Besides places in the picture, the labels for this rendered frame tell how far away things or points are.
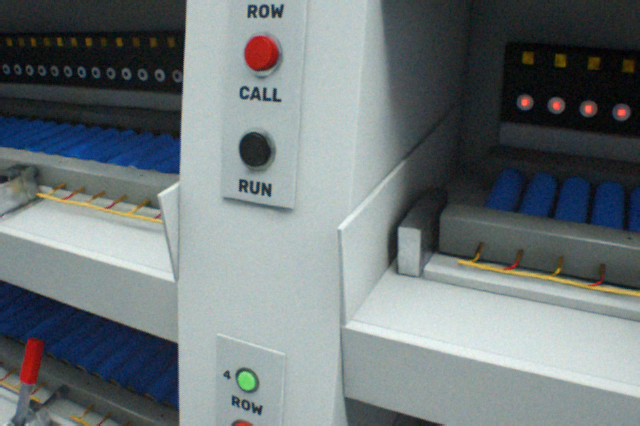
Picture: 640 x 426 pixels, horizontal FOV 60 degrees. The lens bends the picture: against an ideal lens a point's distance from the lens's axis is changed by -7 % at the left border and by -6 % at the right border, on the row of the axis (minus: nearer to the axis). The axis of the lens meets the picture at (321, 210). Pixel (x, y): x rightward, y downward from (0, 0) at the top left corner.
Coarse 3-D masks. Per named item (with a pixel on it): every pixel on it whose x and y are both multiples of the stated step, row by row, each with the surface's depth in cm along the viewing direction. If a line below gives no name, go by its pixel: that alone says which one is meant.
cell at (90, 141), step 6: (102, 132) 48; (108, 132) 49; (114, 132) 49; (90, 138) 47; (96, 138) 47; (102, 138) 48; (78, 144) 46; (84, 144) 46; (90, 144) 47; (60, 150) 45; (66, 150) 45; (72, 150) 45; (78, 150) 46; (66, 156) 45
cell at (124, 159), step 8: (160, 136) 46; (168, 136) 47; (144, 144) 45; (152, 144) 45; (160, 144) 45; (128, 152) 43; (136, 152) 44; (144, 152) 44; (112, 160) 42; (120, 160) 42; (128, 160) 43
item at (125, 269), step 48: (0, 96) 62; (48, 96) 58; (96, 96) 55; (144, 96) 52; (0, 240) 38; (48, 240) 35; (96, 240) 35; (144, 240) 35; (48, 288) 37; (96, 288) 34; (144, 288) 32
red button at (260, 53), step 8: (256, 40) 26; (264, 40) 25; (248, 48) 26; (256, 48) 26; (264, 48) 25; (272, 48) 25; (248, 56) 26; (256, 56) 26; (264, 56) 25; (272, 56) 25; (248, 64) 26; (256, 64) 26; (264, 64) 26; (272, 64) 26
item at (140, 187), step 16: (0, 160) 43; (16, 160) 42; (32, 160) 42; (48, 160) 42; (64, 160) 41; (80, 160) 41; (48, 176) 41; (64, 176) 40; (80, 176) 40; (96, 176) 39; (112, 176) 38; (128, 176) 38; (144, 176) 38; (160, 176) 38; (176, 176) 37; (80, 192) 40; (96, 192) 39; (112, 192) 39; (128, 192) 38; (144, 192) 37; (160, 192) 36; (96, 208) 37
